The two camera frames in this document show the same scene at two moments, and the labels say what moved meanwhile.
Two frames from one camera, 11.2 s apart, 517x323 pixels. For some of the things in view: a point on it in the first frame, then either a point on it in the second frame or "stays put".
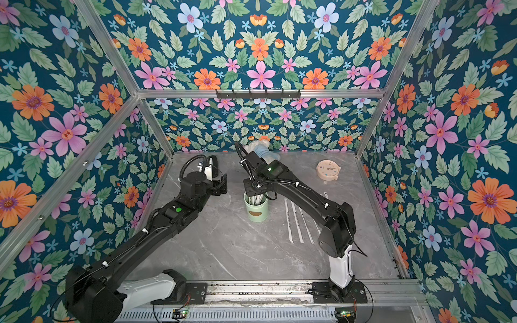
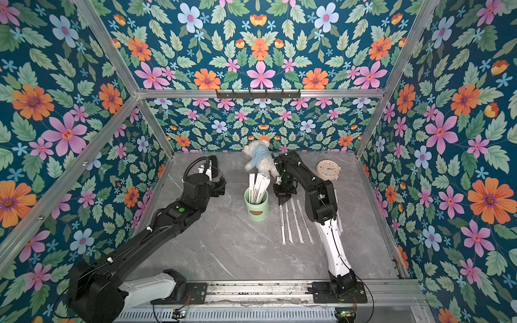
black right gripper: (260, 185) -> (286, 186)
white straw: (289, 231) stays put
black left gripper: (217, 191) stays put
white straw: (306, 227) stays put
